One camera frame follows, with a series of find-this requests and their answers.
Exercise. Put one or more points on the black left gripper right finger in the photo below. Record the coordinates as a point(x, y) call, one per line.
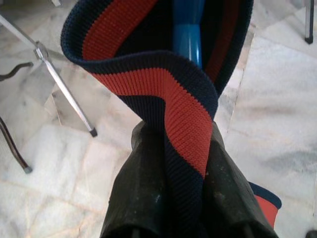
point(230, 203)

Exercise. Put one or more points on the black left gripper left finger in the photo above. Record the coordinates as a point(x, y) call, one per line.
point(141, 193)

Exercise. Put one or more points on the dark shirt red striped collar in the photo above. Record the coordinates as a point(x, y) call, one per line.
point(148, 81)

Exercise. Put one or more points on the blue plastic hanger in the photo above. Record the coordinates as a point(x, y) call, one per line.
point(188, 37)

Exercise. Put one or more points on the silver metal clothes rack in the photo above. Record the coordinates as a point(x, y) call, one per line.
point(67, 94)

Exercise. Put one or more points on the marble-pattern folding table red edge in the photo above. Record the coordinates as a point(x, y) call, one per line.
point(16, 151)

